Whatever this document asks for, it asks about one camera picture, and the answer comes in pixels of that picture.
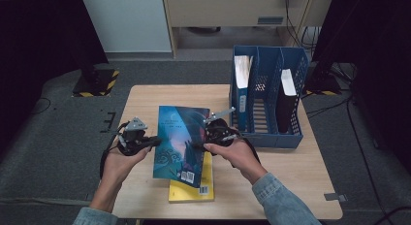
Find black book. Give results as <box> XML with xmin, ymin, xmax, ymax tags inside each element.
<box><xmin>275</xmin><ymin>68</ymin><xmax>299</xmax><ymax>135</ymax></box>

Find white panel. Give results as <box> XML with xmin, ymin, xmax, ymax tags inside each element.
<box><xmin>79</xmin><ymin>0</ymin><xmax>173</xmax><ymax>53</ymax></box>

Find person's right hand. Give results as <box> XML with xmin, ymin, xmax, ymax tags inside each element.
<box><xmin>203</xmin><ymin>138</ymin><xmax>269</xmax><ymax>186</ymax></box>

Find black curtain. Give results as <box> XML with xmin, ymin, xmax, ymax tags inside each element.
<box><xmin>0</xmin><ymin>0</ymin><xmax>110</xmax><ymax>155</ymax></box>
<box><xmin>311</xmin><ymin>0</ymin><xmax>411</xmax><ymax>175</ymax></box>

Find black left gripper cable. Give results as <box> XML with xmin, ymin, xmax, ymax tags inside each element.
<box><xmin>99</xmin><ymin>121</ymin><xmax>130</xmax><ymax>180</ymax></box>

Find teal illustrated book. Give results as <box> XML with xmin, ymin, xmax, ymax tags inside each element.
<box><xmin>152</xmin><ymin>105</ymin><xmax>211</xmax><ymax>189</ymax></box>

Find yellow book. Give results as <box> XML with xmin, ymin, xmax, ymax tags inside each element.
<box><xmin>168</xmin><ymin>150</ymin><xmax>215</xmax><ymax>204</ymax></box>

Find person's left hand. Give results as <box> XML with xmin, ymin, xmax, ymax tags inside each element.
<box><xmin>101</xmin><ymin>143</ymin><xmax>153</xmax><ymax>188</ymax></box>

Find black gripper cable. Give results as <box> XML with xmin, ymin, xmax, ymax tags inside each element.
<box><xmin>99</xmin><ymin>121</ymin><xmax>130</xmax><ymax>180</ymax></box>
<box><xmin>240</xmin><ymin>137</ymin><xmax>262</xmax><ymax>165</ymax></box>

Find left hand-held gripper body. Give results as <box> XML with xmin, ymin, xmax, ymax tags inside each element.
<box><xmin>115</xmin><ymin>116</ymin><xmax>153</xmax><ymax>157</ymax></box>

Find bright blue book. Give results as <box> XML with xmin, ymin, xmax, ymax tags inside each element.
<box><xmin>233</xmin><ymin>54</ymin><xmax>254</xmax><ymax>133</ymax></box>

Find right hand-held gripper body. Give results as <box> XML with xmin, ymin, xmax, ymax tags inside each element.
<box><xmin>203</xmin><ymin>107</ymin><xmax>242</xmax><ymax>147</ymax></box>

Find black hanging cables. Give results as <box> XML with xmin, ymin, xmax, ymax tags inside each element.
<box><xmin>283</xmin><ymin>0</ymin><xmax>321</xmax><ymax>51</ymax></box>

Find black floor tape marks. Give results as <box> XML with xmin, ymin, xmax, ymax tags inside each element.
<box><xmin>99</xmin><ymin>112</ymin><xmax>116</xmax><ymax>134</ymax></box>

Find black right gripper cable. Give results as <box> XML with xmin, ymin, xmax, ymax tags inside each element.
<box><xmin>240</xmin><ymin>137</ymin><xmax>262</xmax><ymax>165</ymax></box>

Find beige wooden cabinet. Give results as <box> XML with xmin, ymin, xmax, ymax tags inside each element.
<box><xmin>161</xmin><ymin>0</ymin><xmax>335</xmax><ymax>59</ymax></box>

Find blue plastic file rack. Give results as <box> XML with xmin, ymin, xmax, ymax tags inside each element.
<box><xmin>228</xmin><ymin>45</ymin><xmax>309</xmax><ymax>149</ymax></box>

